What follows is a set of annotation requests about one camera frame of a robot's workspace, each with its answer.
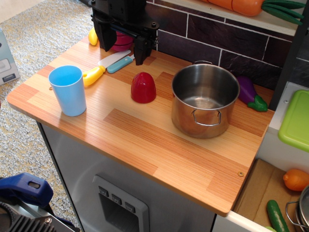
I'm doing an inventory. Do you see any white box on floor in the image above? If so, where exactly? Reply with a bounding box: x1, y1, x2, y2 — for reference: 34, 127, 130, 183
0, 29, 20, 85

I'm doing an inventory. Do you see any grey toy kitchen cabinet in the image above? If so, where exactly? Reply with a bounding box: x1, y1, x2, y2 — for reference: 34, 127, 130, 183
39, 124, 216, 232

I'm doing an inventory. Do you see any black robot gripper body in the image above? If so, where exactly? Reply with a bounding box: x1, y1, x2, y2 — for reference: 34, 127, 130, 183
91, 0, 159, 42

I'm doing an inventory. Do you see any magenta toy vegetable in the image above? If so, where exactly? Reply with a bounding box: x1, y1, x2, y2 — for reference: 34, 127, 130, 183
112, 31, 134, 52

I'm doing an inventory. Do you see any orange toy carrot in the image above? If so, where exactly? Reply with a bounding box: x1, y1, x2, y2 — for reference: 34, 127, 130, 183
204, 0, 306, 26

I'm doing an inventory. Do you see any stainless steel pot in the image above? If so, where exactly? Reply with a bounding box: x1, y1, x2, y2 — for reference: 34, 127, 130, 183
171, 63, 240, 139

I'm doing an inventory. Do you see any blue clamp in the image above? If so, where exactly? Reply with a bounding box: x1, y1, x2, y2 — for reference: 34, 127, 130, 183
0, 173, 54, 207

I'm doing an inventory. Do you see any blue handled toy knife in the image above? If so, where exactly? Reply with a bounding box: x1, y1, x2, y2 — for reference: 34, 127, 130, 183
107, 55, 135, 73

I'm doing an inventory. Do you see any yellow toy banana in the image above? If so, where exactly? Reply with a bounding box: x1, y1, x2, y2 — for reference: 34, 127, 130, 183
88, 28, 98, 46

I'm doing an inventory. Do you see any green toy cucumber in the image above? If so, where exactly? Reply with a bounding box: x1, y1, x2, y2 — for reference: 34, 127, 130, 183
267, 200, 290, 232

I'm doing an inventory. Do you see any yellow handled toy knife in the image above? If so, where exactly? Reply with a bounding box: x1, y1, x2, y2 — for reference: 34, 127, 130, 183
83, 50, 131, 87

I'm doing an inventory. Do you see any green plastic cutting board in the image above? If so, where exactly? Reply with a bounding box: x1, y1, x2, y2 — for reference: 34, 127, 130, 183
278, 90, 309, 152

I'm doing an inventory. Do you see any light blue plastic cup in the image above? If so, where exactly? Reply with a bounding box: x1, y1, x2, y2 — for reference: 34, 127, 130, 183
48, 65, 86, 116

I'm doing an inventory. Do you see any small steel pot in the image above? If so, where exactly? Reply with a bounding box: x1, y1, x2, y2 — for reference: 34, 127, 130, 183
285, 186, 309, 232

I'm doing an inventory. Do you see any cardboard box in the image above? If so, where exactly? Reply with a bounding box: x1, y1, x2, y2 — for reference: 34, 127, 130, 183
233, 159, 300, 232

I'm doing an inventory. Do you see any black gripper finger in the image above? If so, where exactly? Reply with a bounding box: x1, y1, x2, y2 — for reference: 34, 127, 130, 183
134, 36, 153, 66
92, 15, 117, 52

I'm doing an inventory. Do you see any purple toy eggplant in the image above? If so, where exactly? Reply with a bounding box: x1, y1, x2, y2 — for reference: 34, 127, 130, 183
237, 76, 268, 112

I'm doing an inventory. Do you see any wooden wall shelf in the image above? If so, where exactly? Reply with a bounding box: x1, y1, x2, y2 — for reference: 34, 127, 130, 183
166, 0, 298, 36

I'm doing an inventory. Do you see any orange toy citrus fruit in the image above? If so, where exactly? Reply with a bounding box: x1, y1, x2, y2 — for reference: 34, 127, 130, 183
283, 169, 309, 191

